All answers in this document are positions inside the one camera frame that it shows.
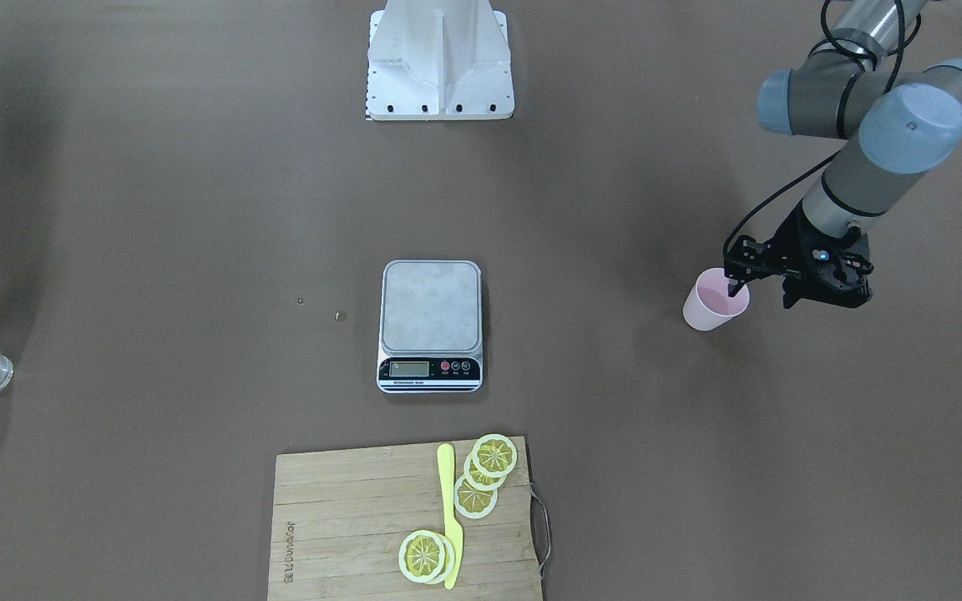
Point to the silver digital kitchen scale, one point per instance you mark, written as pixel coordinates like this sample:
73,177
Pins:
431,327

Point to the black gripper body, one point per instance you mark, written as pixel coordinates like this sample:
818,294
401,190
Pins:
796,243

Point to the lemon slice behind front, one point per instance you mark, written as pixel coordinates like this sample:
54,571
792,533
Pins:
450,560

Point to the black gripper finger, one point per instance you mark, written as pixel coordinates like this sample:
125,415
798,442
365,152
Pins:
737,288

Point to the lemon slice top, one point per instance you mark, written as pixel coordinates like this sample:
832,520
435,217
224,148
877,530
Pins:
494,455

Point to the lemon slice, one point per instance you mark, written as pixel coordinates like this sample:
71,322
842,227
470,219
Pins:
450,560
477,479
472,502
494,455
421,556

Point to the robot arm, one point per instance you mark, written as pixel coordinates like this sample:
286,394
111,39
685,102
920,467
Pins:
895,128

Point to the yellow plastic knife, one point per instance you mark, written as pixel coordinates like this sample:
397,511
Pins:
452,530

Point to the bamboo cutting board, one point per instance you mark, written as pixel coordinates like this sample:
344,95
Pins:
339,517

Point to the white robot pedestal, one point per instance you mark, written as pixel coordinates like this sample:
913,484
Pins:
439,61

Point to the pink plastic cup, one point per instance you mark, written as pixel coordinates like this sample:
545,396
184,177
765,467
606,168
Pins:
708,305

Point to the lemon slice lower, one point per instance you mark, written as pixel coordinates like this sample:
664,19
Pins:
472,502

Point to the lemon slice middle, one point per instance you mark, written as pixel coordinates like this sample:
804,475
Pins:
477,479

